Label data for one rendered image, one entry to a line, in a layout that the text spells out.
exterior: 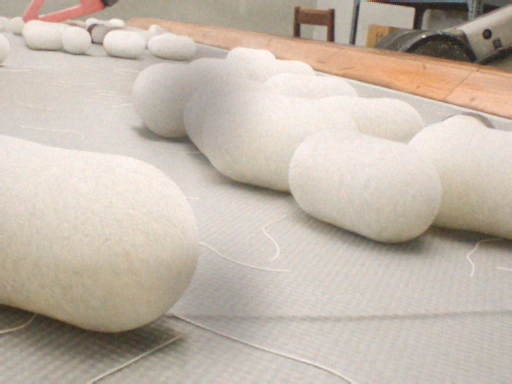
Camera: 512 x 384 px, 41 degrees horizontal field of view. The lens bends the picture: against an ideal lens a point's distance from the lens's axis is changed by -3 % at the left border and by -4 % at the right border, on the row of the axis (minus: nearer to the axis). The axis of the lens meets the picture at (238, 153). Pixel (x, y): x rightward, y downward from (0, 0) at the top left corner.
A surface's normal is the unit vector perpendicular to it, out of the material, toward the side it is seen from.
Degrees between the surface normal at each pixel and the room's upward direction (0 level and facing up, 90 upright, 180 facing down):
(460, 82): 45
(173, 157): 0
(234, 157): 109
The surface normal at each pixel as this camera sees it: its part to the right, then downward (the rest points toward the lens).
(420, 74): -0.59, -0.72
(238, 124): -0.38, -0.28
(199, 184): 0.11, -0.98
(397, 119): 0.37, -0.39
